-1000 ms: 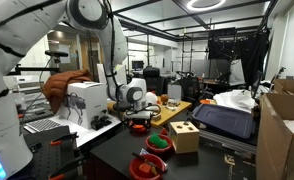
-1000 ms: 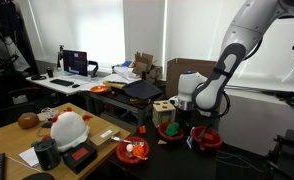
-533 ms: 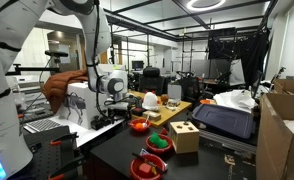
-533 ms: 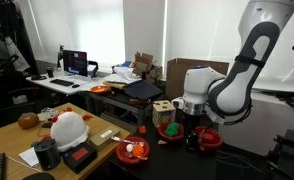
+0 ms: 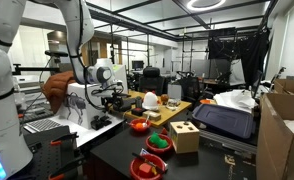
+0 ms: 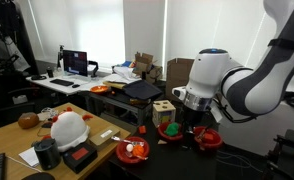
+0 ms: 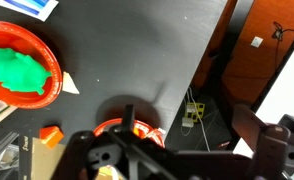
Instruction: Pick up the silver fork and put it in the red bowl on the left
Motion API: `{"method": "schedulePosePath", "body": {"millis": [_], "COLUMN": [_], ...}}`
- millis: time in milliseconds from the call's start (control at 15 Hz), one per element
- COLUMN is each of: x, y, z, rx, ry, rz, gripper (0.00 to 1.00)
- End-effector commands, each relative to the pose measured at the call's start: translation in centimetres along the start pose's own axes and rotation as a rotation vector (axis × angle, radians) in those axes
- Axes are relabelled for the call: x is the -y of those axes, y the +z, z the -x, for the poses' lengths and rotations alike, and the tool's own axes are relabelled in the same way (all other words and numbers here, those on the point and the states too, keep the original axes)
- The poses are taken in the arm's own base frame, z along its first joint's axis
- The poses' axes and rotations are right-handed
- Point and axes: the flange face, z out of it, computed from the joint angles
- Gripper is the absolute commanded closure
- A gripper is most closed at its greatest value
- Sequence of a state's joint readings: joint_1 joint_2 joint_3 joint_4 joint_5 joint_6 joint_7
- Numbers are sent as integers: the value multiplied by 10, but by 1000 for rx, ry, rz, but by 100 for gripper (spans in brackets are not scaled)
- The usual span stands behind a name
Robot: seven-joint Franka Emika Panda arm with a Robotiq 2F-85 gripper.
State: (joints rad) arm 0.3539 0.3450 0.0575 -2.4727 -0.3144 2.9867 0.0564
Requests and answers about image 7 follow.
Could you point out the pale wooden triangle block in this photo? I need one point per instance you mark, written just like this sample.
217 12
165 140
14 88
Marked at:
68 86

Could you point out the red plastic bowl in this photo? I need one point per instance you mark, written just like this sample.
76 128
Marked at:
37 43
102 126

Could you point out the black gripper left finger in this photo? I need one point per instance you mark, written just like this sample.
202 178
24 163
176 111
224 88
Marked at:
80 150

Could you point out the yellow power strip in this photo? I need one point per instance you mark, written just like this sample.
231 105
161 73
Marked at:
195 108

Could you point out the blue white card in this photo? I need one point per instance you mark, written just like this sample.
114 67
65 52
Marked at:
27 6

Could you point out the black box with label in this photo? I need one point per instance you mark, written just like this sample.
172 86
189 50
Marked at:
0 156

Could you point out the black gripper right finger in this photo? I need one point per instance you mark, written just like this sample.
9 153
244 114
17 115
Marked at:
250 125

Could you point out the orange wedge block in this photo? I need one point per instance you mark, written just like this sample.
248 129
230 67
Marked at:
50 136

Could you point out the green plastic toy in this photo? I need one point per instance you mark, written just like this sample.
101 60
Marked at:
17 70

